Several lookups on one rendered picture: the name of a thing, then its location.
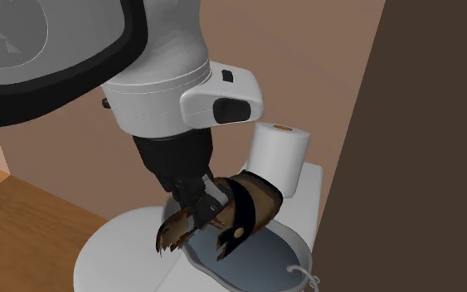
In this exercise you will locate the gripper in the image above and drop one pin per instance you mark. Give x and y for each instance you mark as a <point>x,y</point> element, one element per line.
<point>176,155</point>

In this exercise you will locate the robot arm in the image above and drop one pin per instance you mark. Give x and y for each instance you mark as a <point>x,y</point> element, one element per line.
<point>164,93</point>

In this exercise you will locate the white toilet paper roll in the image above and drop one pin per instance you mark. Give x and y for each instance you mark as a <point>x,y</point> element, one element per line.
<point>277,158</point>

